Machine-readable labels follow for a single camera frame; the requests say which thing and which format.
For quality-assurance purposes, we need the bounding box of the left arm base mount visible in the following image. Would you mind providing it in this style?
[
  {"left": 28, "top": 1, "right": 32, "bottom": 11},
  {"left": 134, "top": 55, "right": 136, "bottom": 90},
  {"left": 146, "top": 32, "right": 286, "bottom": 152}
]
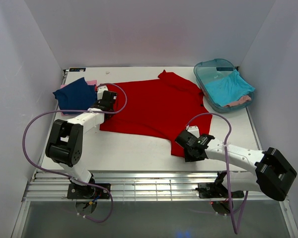
[{"left": 67, "top": 183, "right": 110, "bottom": 200}]

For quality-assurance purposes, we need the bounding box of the navy blue folded t shirt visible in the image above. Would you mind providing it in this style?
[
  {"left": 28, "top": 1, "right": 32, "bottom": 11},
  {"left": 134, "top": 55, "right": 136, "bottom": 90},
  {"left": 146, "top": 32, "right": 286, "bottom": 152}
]
[{"left": 52, "top": 77, "right": 99, "bottom": 112}]

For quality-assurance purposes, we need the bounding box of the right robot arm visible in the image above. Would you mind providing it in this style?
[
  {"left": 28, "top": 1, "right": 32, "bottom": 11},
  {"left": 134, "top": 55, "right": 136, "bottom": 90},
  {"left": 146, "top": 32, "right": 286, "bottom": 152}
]
[{"left": 175, "top": 130, "right": 297, "bottom": 201}]

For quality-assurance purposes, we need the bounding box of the pink folded t shirt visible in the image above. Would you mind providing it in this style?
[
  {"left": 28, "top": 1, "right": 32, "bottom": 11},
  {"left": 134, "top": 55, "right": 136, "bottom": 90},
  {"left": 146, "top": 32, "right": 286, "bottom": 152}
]
[{"left": 60, "top": 79, "right": 98, "bottom": 116}]

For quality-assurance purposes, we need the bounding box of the blue label sticker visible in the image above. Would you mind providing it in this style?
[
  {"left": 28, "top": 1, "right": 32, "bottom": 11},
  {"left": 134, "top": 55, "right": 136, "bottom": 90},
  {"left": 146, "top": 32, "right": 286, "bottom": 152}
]
[{"left": 69, "top": 67, "right": 86, "bottom": 72}]

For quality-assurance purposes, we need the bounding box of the teal plastic bin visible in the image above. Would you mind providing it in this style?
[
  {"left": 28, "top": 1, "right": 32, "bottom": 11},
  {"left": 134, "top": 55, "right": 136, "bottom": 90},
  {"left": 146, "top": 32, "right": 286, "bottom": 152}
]
[{"left": 193, "top": 59, "right": 254, "bottom": 113}]

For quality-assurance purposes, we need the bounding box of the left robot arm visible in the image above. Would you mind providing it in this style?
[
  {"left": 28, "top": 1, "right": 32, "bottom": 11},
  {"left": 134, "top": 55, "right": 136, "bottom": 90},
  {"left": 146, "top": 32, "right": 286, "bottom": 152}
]
[{"left": 45, "top": 90, "right": 117, "bottom": 186}]

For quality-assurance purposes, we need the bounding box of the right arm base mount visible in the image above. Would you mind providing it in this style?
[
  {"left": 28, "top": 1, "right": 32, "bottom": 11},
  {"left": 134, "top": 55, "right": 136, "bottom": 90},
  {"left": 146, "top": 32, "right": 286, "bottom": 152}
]
[{"left": 195, "top": 182, "right": 245, "bottom": 199}]

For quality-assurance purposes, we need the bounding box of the turquoise t shirt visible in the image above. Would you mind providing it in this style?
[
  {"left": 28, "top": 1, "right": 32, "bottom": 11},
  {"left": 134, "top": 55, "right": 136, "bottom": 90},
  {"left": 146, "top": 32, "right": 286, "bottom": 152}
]
[{"left": 205, "top": 69, "right": 255, "bottom": 107}]

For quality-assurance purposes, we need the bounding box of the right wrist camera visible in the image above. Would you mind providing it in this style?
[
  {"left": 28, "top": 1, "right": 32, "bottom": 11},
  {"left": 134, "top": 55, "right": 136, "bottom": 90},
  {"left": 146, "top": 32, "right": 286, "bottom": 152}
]
[{"left": 186, "top": 126, "right": 200, "bottom": 137}]

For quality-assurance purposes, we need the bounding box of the aluminium rail frame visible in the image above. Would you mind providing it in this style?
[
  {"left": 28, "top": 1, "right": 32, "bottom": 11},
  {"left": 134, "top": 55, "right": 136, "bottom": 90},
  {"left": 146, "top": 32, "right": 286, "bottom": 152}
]
[{"left": 11, "top": 69, "right": 298, "bottom": 238}]

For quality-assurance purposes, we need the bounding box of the red t shirt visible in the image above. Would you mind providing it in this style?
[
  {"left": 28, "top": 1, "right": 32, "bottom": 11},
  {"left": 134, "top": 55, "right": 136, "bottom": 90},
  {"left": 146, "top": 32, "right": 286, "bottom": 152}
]
[{"left": 100, "top": 71, "right": 212, "bottom": 157}]

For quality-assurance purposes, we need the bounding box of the salmon pink t shirt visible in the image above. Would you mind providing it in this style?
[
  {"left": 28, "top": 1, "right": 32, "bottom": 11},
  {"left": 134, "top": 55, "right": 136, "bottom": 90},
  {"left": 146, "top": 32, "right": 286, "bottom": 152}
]
[{"left": 224, "top": 95, "right": 252, "bottom": 108}]

